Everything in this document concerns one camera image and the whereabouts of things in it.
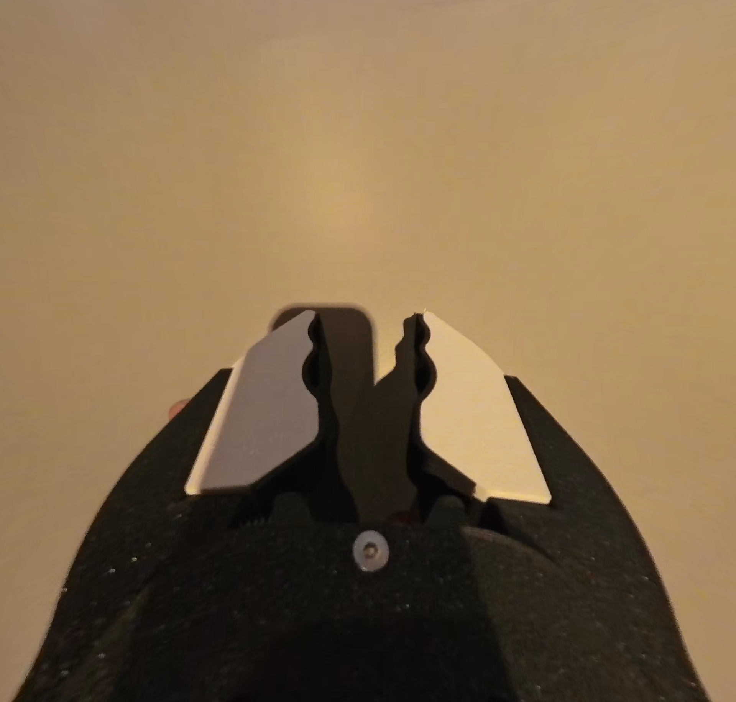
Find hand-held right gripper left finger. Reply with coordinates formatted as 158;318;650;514
184;310;323;496

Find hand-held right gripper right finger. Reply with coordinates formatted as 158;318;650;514
411;310;553;506

